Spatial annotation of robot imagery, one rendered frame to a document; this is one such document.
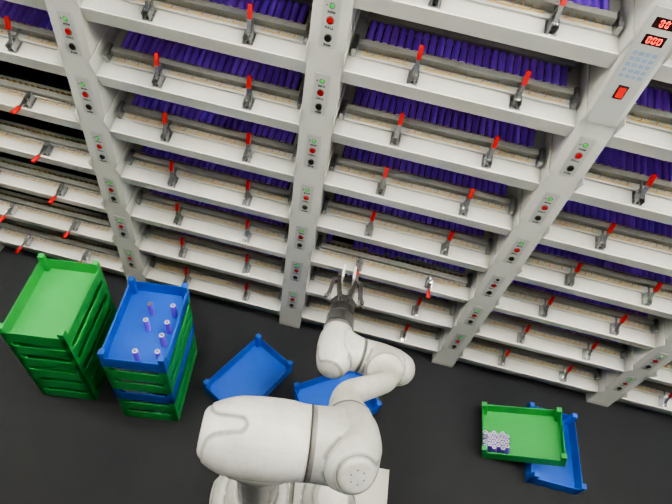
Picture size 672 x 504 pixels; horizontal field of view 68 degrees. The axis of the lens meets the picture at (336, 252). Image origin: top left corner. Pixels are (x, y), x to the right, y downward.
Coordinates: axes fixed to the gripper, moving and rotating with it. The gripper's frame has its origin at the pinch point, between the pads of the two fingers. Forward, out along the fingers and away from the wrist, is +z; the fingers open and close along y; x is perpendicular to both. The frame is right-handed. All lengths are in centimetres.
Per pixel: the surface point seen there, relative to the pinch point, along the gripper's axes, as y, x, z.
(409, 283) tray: 23.1, -8.7, 11.9
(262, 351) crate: -28, -58, 5
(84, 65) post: -87, 52, 5
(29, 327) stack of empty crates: -97, -23, -33
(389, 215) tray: 9.4, 16.8, 15.2
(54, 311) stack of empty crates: -93, -22, -25
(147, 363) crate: -55, -19, -39
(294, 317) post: -18, -48, 19
